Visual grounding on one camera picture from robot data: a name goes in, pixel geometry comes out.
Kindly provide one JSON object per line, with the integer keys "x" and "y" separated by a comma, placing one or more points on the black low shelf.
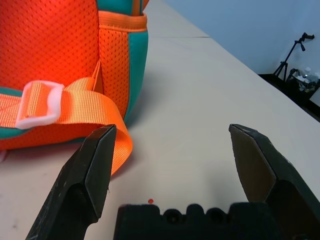
{"x": 310, "y": 107}

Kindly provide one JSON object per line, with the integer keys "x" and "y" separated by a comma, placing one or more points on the small red dot sticker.
{"x": 150, "y": 200}

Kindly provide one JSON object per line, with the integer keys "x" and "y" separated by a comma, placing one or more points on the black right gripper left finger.
{"x": 75, "y": 190}

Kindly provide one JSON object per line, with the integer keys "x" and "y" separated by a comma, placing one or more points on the orange and teal backpack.
{"x": 50, "y": 45}

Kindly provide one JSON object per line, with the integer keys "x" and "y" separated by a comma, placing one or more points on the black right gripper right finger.
{"x": 255, "y": 162}

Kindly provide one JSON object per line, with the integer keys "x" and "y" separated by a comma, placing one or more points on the black tripod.
{"x": 285, "y": 65}

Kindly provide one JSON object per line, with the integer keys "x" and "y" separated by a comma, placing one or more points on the clutter pile with bag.
{"x": 303, "y": 80}

